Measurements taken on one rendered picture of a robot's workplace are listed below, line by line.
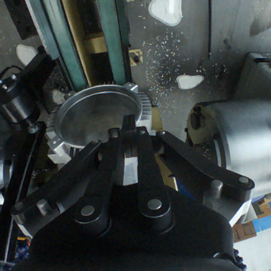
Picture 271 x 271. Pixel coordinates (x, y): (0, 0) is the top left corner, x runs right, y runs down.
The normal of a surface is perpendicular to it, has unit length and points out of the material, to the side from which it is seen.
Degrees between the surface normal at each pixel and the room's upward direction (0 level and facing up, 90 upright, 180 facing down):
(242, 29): 0
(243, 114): 88
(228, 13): 0
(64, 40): 0
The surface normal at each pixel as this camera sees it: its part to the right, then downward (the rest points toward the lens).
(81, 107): 0.69, 0.51
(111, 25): 0.08, 0.76
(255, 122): -0.09, -0.50
